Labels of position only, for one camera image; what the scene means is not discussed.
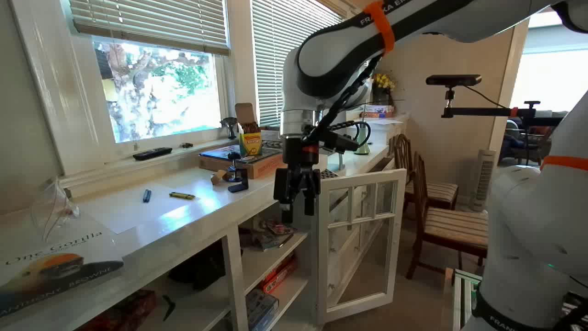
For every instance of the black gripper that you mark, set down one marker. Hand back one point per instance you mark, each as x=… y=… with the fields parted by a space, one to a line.
x=301 y=159

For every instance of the black clamp mount with knob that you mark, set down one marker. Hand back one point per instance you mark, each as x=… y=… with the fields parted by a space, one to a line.
x=237 y=181

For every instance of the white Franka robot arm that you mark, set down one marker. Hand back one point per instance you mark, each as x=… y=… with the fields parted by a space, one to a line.
x=538 y=245

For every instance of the green bottle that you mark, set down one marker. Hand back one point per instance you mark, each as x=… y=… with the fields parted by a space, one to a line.
x=361 y=146

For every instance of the small wooden block toy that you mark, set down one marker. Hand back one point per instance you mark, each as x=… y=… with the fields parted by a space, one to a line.
x=218 y=177

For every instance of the Thomas and Friends book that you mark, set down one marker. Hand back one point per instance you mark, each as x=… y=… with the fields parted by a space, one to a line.
x=216 y=153

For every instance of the red box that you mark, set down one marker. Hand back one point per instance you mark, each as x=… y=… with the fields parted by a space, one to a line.
x=275 y=277

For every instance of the white open shelf cabinet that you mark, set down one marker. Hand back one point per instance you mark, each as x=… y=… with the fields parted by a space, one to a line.
x=233 y=277

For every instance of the pink box stack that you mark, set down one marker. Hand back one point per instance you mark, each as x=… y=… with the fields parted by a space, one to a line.
x=376 y=111

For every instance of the small black windowsill item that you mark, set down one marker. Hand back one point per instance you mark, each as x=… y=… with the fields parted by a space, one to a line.
x=185 y=146

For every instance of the blue books stack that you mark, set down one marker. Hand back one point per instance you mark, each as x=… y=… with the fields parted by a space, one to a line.
x=259 y=310

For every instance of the black bag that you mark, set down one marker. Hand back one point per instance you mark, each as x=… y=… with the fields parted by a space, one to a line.
x=198 y=269

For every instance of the yellow flowers in vase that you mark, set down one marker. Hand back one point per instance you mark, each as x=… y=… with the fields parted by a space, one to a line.
x=382 y=84

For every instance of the tall white window blind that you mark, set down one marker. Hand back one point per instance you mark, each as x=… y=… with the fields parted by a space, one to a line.
x=275 y=49

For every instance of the wooden slat chair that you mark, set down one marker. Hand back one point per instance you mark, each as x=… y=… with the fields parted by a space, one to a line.
x=441 y=194
x=452 y=227

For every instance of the black marker on sill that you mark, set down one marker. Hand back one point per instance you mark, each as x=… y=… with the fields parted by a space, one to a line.
x=152 y=153

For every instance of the blue marker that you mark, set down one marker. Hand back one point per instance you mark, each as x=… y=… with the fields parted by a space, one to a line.
x=145 y=196

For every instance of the window with garden view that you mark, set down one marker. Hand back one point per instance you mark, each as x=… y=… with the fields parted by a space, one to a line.
x=158 y=93

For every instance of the small black tool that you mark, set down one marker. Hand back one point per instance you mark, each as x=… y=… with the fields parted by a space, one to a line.
x=167 y=306

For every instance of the white tower fan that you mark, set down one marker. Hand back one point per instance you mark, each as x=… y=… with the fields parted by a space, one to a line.
x=483 y=177

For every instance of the wide white window blind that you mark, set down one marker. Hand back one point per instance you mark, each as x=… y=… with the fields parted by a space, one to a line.
x=152 y=21

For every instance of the clear plastic bag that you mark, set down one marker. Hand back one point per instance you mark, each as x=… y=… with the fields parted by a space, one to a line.
x=51 y=205

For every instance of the toucan picture book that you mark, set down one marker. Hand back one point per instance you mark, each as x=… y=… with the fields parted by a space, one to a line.
x=47 y=277

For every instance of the black stereo camera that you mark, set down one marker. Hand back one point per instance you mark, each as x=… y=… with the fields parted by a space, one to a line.
x=452 y=80

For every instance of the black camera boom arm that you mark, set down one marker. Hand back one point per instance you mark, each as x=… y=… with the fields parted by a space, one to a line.
x=477 y=111

